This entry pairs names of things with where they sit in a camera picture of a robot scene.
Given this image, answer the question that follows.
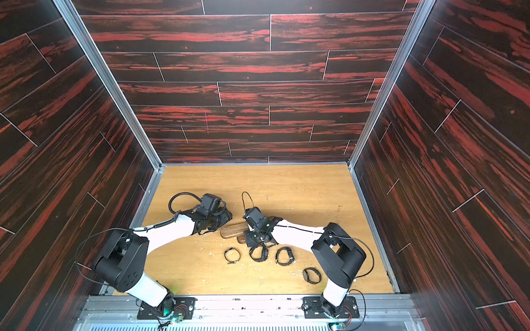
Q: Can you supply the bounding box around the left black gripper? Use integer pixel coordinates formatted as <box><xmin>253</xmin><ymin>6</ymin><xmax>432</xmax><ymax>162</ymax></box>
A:
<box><xmin>207</xmin><ymin>205</ymin><xmax>235</xmax><ymax>232</ymax></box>

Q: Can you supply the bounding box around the wooden watch stand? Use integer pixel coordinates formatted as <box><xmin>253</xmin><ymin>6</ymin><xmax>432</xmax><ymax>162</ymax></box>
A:
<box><xmin>220</xmin><ymin>223</ymin><xmax>248</xmax><ymax>244</ymax></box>

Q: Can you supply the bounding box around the slim black watch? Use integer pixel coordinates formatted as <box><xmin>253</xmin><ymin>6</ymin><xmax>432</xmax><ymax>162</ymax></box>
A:
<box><xmin>224</xmin><ymin>247</ymin><xmax>242</xmax><ymax>265</ymax></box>

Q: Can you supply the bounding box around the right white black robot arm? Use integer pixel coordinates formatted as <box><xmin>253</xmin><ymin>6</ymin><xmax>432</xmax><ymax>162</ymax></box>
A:
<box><xmin>244</xmin><ymin>207</ymin><xmax>367</xmax><ymax>318</ymax></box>

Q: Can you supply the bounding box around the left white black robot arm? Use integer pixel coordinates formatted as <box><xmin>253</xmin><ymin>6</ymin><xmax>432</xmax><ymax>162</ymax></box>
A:
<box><xmin>94</xmin><ymin>192</ymin><xmax>233</xmax><ymax>317</ymax></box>

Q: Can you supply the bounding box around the chunky black watch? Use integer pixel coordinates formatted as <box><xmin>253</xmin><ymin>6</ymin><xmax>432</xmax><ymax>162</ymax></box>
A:
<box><xmin>249</xmin><ymin>244</ymin><xmax>269</xmax><ymax>263</ymax></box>

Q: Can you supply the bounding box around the thin black band watch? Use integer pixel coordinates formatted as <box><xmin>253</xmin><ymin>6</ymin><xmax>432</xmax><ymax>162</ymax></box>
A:
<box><xmin>302</xmin><ymin>267</ymin><xmax>322</xmax><ymax>285</ymax></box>

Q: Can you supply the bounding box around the black watch with strap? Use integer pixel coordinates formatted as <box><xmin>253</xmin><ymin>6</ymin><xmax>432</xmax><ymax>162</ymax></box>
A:
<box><xmin>275</xmin><ymin>247</ymin><xmax>295</xmax><ymax>267</ymax></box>

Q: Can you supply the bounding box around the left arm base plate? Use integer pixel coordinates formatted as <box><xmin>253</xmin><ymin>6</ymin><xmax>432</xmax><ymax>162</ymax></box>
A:
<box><xmin>137</xmin><ymin>297</ymin><xmax>197</xmax><ymax>323</ymax></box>

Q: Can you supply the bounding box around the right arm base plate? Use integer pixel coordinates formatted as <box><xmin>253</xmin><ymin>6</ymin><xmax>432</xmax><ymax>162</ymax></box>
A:
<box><xmin>301</xmin><ymin>295</ymin><xmax>360</xmax><ymax>319</ymax></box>

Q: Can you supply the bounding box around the aluminium front rail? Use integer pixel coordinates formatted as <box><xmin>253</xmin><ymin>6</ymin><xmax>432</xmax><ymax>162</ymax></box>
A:
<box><xmin>74</xmin><ymin>293</ymin><xmax>426</xmax><ymax>330</ymax></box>

